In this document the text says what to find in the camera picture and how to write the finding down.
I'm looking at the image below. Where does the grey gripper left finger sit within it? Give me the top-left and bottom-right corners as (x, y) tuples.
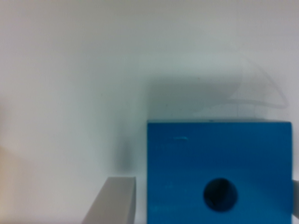
(81, 177), (136, 224)

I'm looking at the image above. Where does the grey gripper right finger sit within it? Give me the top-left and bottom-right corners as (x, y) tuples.
(292, 180), (299, 218)

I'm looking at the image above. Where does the blue block with hole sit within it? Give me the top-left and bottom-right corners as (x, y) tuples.
(147, 121), (293, 224)

